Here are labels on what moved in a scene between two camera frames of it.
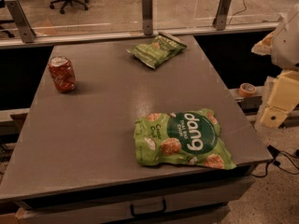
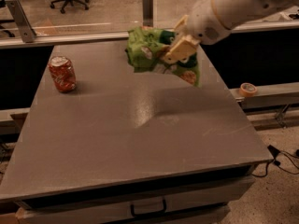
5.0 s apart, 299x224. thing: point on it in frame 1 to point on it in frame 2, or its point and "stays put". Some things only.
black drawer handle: [148, 214] stays put
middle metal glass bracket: [148, 13] stays put
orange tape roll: [247, 90] stays put
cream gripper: [287, 46] to [205, 21]
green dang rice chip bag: [191, 137] to [145, 51]
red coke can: [63, 73] stays put
